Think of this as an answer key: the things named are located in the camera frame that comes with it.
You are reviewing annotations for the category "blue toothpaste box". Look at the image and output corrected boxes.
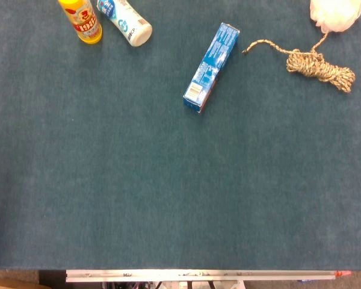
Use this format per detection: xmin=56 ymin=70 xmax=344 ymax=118
xmin=182 ymin=22 xmax=241 ymax=114

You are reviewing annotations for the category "white tube with blue print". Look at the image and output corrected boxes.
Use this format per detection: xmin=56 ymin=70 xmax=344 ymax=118
xmin=96 ymin=0 xmax=153 ymax=48

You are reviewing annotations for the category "yellow bottle with red label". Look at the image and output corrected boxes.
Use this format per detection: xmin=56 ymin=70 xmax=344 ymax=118
xmin=57 ymin=0 xmax=103 ymax=45

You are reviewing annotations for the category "white mesh bath sponge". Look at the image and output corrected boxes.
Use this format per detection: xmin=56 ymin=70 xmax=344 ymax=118
xmin=309 ymin=0 xmax=361 ymax=34

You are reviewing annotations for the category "teal felt table mat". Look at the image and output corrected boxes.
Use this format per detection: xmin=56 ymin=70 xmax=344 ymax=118
xmin=0 ymin=0 xmax=361 ymax=270

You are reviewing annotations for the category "coiled tan hemp rope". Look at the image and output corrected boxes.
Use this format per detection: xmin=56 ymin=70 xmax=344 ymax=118
xmin=242 ymin=39 xmax=356 ymax=93

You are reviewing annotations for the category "aluminium frame rail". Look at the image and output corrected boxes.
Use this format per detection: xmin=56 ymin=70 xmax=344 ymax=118
xmin=65 ymin=269 xmax=353 ymax=283

